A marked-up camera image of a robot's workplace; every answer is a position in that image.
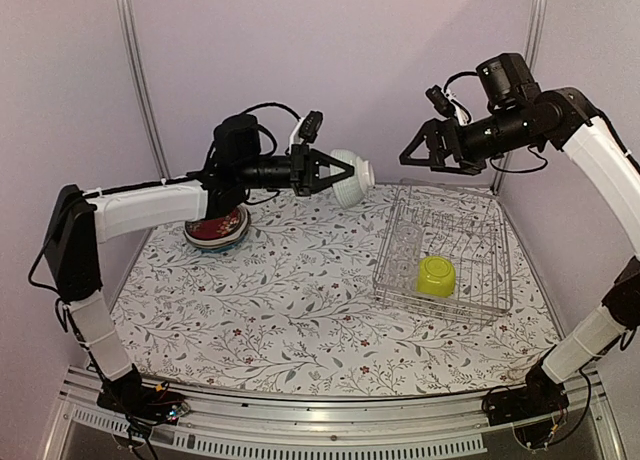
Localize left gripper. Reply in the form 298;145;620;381
237;143;355;196

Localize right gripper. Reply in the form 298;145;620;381
399;103;540;175

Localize white small bowl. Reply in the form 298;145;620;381
330;149;375;209

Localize white cream plate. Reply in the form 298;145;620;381
184;206;251;250

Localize blue polka dot plate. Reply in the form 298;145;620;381
192;232;249;255

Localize pale green flower plate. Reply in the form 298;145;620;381
185;232;250;252

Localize dark red patterned plate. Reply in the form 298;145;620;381
184;207;245;242

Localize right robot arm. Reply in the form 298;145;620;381
399;84;639;416

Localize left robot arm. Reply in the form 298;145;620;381
40;143;375;414

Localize clear glass cup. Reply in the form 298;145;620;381
392;222;423;256
384;259;419;291

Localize lime green bowl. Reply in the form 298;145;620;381
416;256;456;298

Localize floral tablecloth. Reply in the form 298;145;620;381
112;185;559;396

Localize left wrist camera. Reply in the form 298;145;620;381
213;114;261;166

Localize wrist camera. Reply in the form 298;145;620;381
213;114;261;166
476;53;541;109

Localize wire dish rack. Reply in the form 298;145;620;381
373;181;513;325

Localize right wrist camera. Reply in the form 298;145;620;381
476;53;541;109

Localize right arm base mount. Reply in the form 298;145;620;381
481;365;569;450

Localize front aluminium rail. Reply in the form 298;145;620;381
40;368;627;459

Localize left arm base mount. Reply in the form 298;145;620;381
90;355;190;425

